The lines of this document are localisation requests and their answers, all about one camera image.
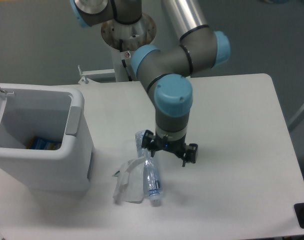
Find white trash can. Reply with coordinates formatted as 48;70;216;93
0;83;94;191

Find crushed clear plastic bottle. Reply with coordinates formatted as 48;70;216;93
135;130;163;207

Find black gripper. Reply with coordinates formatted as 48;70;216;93
141;129;198;167

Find white left base bracket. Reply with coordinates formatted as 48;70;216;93
78;65;116;84

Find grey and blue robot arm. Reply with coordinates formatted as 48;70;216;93
70;0;230;163

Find black cable on pedestal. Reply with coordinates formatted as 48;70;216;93
119;38;133;82

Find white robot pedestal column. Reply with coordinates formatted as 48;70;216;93
101;13;157;82

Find blue box in trash can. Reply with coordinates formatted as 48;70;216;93
27;136;62;151

